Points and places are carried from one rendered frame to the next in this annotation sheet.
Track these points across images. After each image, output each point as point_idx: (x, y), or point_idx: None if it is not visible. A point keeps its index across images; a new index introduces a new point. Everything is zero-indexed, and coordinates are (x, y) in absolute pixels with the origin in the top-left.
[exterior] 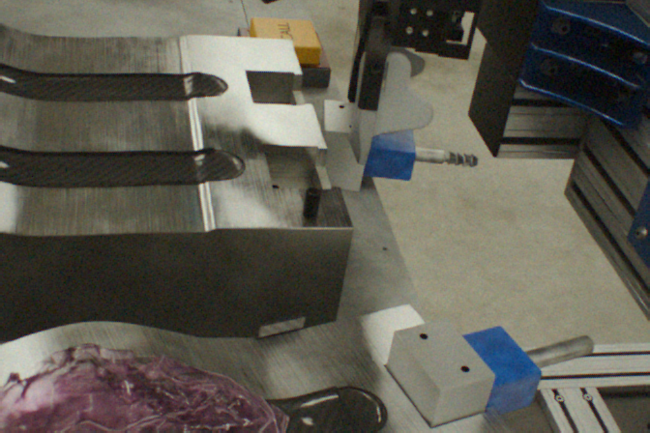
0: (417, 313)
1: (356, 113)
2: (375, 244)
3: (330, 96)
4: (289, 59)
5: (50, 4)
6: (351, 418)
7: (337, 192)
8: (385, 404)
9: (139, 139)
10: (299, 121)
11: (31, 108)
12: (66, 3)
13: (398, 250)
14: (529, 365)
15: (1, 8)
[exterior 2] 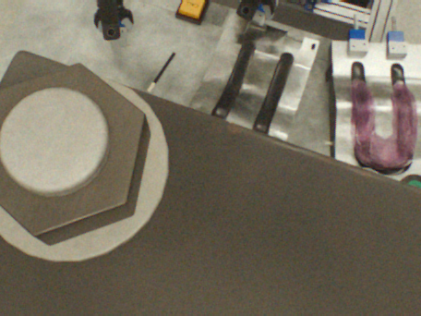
0: (335, 41)
1: (270, 16)
2: (286, 30)
3: (214, 6)
4: (241, 18)
5: (129, 61)
6: (357, 67)
7: (306, 38)
8: (357, 60)
9: (269, 69)
10: (273, 31)
11: (246, 88)
12: (129, 55)
13: (290, 27)
14: (362, 30)
15: (127, 76)
